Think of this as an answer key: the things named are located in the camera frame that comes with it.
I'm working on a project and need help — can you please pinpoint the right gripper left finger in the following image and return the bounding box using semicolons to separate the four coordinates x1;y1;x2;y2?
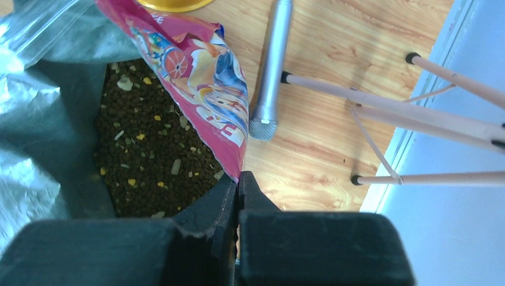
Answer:
1;176;238;285

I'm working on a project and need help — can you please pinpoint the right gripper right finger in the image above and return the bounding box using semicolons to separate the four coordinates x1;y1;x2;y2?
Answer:
235;171;416;285

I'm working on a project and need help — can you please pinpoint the pet food bag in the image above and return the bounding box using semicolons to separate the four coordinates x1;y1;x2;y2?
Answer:
0;0;250;257

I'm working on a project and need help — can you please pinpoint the brown pet food kibble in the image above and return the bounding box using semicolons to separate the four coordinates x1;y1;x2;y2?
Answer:
93;60;224;218

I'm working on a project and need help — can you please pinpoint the silver microphone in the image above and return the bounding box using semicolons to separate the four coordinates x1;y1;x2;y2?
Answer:
249;1;294;141

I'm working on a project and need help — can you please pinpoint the pink perforated stand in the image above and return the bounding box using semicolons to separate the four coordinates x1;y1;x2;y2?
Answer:
281;71;504;186

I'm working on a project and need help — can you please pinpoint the yellow double bowl feeder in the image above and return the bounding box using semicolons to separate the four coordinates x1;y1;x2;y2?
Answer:
137;0;213;13

